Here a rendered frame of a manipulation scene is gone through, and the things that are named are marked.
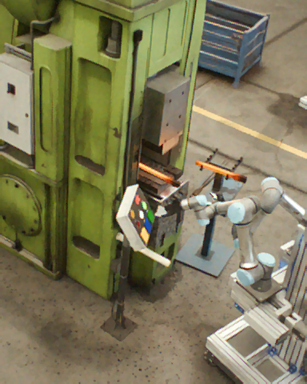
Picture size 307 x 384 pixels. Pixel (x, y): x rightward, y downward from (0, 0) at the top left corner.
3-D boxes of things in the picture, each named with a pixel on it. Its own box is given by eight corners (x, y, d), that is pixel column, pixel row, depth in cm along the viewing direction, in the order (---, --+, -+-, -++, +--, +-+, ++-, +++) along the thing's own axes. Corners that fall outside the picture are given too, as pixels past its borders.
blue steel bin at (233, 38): (262, 65, 879) (272, 13, 837) (237, 87, 821) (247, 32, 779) (182, 40, 922) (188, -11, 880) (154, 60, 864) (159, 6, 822)
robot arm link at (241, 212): (266, 280, 412) (256, 198, 395) (250, 290, 403) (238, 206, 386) (252, 275, 421) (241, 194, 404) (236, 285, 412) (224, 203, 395)
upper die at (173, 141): (177, 143, 469) (179, 132, 464) (161, 155, 455) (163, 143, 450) (130, 122, 487) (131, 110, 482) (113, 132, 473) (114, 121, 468)
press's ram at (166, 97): (189, 125, 473) (197, 74, 449) (159, 146, 446) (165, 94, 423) (142, 104, 491) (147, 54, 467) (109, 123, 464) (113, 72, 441)
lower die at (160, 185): (173, 184, 490) (173, 174, 485) (157, 196, 476) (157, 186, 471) (127, 162, 508) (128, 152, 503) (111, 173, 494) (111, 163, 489)
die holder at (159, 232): (183, 224, 523) (189, 178, 497) (155, 249, 497) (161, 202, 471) (126, 195, 547) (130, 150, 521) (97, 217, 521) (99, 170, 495)
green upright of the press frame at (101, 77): (127, 282, 532) (153, 7, 397) (107, 301, 514) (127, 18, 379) (85, 258, 550) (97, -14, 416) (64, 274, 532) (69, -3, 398)
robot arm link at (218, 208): (265, 190, 402) (214, 198, 442) (253, 195, 396) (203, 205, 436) (272, 207, 403) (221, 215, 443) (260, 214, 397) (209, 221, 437)
